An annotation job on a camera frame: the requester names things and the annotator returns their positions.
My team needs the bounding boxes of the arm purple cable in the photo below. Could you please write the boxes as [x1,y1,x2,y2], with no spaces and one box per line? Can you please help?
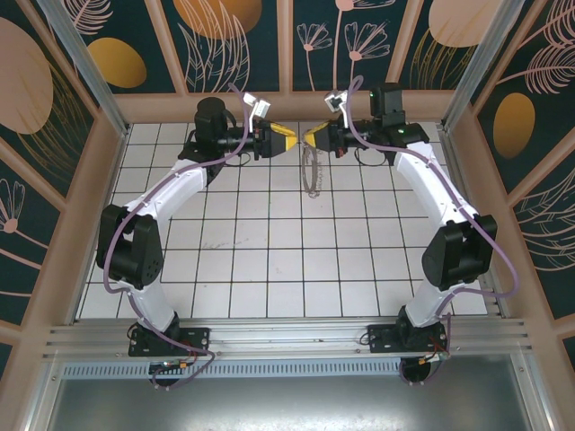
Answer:
[102,82,260,391]
[345,75,523,387]

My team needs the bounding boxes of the aluminium side rail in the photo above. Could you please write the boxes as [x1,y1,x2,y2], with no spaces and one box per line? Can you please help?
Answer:
[438,128,511,318]

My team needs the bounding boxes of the grey metal sheet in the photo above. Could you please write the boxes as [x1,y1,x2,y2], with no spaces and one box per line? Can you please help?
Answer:
[44,375,554,431]

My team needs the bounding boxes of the metal spiral ring rack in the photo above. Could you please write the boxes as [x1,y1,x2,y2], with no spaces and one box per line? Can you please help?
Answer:
[299,142,328,198]

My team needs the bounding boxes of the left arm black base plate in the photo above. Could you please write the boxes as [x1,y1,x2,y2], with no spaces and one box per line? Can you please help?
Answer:
[128,326,211,358]

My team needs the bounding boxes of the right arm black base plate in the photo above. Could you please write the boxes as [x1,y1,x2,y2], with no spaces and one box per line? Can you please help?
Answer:
[367,322,450,356]

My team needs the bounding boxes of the aluminium mounting rail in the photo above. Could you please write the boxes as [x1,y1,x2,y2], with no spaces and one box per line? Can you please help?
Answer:
[42,316,531,360]

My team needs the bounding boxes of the slotted grey cable duct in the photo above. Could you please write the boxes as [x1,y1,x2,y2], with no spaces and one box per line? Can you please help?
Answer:
[60,361,403,379]

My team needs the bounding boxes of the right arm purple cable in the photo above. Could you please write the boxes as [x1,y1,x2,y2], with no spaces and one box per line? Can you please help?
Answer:
[345,75,523,387]

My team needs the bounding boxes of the yellow connector with wires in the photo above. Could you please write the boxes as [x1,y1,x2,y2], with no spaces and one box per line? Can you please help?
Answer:
[147,357,192,376]
[417,334,451,365]

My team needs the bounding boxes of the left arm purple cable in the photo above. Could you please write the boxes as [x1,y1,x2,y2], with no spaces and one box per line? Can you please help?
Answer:
[102,82,260,391]

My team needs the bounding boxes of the aluminium frame post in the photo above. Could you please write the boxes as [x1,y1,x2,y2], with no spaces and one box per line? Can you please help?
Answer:
[439,0,539,132]
[35,0,132,141]

